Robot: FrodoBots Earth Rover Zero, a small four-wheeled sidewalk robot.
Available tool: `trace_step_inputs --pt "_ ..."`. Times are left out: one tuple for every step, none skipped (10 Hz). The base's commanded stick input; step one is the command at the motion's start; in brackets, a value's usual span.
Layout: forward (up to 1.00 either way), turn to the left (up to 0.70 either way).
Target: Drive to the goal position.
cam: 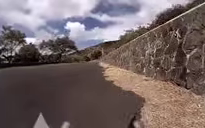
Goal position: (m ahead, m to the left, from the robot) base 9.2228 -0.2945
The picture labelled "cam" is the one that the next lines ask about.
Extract white painted road marking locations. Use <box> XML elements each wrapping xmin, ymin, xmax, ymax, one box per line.
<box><xmin>0</xmin><ymin>112</ymin><xmax>51</xmax><ymax>128</ymax></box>

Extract bushes above wall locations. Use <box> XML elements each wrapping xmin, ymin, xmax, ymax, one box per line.
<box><xmin>89</xmin><ymin>0</ymin><xmax>205</xmax><ymax>56</ymax></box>

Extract dark grey asphalt road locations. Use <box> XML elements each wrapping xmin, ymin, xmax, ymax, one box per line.
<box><xmin>0</xmin><ymin>61</ymin><xmax>146</xmax><ymax>128</ymax></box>

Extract dry gravel verge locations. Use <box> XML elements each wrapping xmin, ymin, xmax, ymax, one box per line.
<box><xmin>98</xmin><ymin>61</ymin><xmax>205</xmax><ymax>128</ymax></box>

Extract robot's own part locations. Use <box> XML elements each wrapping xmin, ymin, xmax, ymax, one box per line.
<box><xmin>60</xmin><ymin>121</ymin><xmax>71</xmax><ymax>128</ymax></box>

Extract row of trees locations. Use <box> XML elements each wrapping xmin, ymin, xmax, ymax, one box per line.
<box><xmin>0</xmin><ymin>25</ymin><xmax>103</xmax><ymax>67</ymax></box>

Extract dark stone retaining wall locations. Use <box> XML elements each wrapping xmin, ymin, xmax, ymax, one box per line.
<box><xmin>101</xmin><ymin>0</ymin><xmax>205</xmax><ymax>100</ymax></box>

